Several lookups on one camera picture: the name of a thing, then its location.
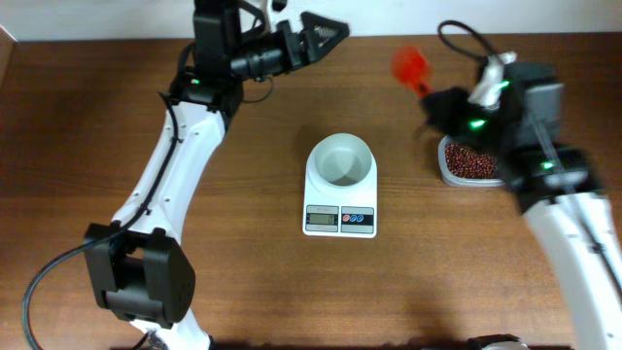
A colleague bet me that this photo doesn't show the red measuring scoop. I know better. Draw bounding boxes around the red measuring scoop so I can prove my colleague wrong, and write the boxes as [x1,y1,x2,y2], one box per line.
[392,46,432,99]

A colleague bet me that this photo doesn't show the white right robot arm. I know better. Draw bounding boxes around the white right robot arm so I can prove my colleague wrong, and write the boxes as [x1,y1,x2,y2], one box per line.
[421,63,621,349]

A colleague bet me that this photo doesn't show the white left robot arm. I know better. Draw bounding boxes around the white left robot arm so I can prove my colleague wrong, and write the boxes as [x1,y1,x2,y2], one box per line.
[85,1,350,349]

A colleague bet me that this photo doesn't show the white bowl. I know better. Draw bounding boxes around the white bowl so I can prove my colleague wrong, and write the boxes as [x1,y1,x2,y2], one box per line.
[306,133,377,192]

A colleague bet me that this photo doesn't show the white digital kitchen scale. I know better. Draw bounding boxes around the white digital kitchen scale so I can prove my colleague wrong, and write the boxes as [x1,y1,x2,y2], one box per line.
[302,163,379,239]

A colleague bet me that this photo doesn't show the red adzuki beans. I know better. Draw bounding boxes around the red adzuki beans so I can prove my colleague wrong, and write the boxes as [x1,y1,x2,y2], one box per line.
[445,143,497,179]

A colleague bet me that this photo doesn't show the clear plastic bean container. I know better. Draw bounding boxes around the clear plastic bean container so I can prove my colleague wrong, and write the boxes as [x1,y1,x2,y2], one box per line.
[437,136,503,188]

